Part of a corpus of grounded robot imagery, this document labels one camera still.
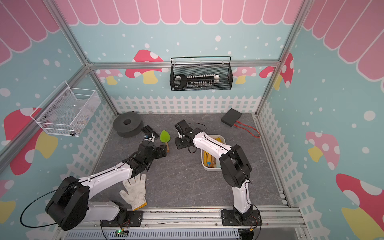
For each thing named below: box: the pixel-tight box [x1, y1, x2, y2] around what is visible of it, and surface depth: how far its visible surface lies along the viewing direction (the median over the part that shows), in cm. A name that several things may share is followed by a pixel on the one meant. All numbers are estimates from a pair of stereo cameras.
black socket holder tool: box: [174, 74, 220, 90], surface depth 91 cm
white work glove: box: [119, 173, 148, 211], surface depth 83 cm
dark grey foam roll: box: [113, 112, 144, 138], surface depth 108 cm
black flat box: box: [220, 108, 242, 127], surface depth 122 cm
